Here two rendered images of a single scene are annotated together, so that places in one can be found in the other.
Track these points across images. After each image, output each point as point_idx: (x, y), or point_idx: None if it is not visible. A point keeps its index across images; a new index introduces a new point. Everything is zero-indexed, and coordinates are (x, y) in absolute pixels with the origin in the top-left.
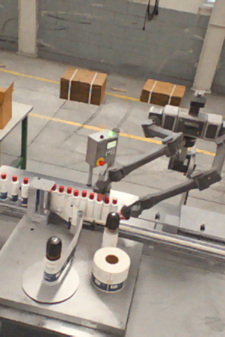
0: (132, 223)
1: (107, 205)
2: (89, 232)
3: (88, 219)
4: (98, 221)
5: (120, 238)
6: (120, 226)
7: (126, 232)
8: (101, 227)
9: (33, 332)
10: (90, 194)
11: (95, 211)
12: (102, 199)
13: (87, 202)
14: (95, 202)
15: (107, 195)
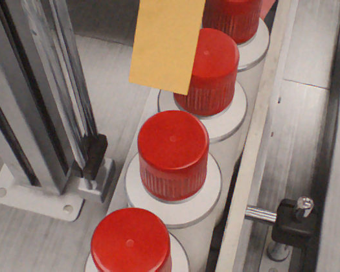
0: (138, 13)
1: (264, 24)
2: None
3: (233, 261)
4: (251, 182)
5: None
6: (278, 36)
7: (287, 31)
8: (262, 170)
9: None
10: (190, 157)
11: (230, 173)
12: (87, 92)
13: (195, 233)
14: (225, 142)
15: (30, 37)
